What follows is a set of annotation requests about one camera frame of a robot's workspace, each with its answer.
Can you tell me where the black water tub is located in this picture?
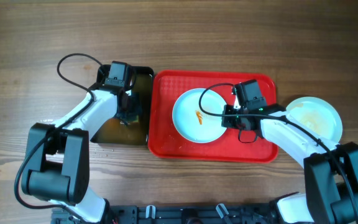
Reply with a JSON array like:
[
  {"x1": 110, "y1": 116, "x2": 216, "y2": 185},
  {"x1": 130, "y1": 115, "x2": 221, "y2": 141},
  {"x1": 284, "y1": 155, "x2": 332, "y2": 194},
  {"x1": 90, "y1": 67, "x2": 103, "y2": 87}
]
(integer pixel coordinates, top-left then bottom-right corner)
[{"x1": 91, "y1": 65, "x2": 154, "y2": 145}]

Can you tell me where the red plastic tray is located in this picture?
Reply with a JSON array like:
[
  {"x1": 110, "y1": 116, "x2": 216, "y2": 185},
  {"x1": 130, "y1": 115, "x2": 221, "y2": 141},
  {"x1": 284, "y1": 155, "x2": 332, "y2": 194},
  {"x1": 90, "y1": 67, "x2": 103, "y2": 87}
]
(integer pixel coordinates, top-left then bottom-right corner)
[{"x1": 148, "y1": 70, "x2": 278, "y2": 163}]

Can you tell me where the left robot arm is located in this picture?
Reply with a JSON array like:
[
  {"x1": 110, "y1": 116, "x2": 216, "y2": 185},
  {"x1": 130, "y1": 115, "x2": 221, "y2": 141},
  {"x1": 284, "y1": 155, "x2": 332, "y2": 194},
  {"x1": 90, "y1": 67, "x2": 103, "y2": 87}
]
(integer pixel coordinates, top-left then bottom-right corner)
[{"x1": 14, "y1": 90, "x2": 141, "y2": 223}]

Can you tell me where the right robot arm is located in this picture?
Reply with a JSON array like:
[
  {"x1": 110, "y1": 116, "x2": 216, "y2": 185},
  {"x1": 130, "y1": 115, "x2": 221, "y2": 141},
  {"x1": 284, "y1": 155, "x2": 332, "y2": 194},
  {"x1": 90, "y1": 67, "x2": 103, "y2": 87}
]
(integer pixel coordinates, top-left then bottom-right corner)
[{"x1": 222, "y1": 105, "x2": 358, "y2": 223}]

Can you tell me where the white plate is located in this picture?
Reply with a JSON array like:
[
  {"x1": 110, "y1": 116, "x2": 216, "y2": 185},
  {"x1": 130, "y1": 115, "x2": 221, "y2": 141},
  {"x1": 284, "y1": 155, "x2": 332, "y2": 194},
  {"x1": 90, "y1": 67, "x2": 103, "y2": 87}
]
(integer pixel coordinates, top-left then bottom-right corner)
[
  {"x1": 172, "y1": 88, "x2": 226, "y2": 143},
  {"x1": 286, "y1": 96, "x2": 343, "y2": 142}
]

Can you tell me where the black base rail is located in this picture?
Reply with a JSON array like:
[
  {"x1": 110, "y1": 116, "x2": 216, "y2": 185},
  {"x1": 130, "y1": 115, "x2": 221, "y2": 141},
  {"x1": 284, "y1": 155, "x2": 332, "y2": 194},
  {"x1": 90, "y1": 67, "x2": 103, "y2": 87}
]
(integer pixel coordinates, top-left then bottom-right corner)
[{"x1": 51, "y1": 203, "x2": 279, "y2": 224}]

